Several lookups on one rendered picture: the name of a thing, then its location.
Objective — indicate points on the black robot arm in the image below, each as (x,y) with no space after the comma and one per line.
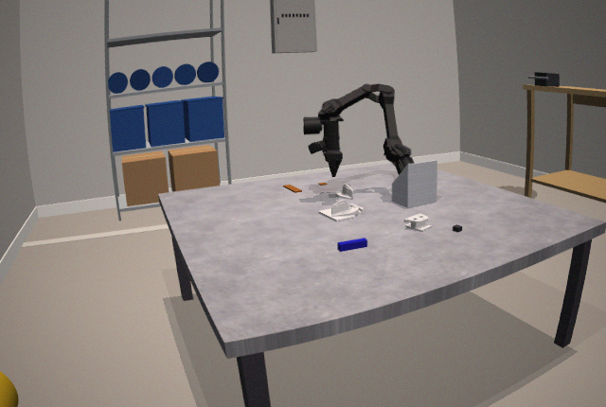
(328,116)

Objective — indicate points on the brown flat rectangular plate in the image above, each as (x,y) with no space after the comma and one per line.
(293,189)

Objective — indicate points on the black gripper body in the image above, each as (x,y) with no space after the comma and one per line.
(332,141)

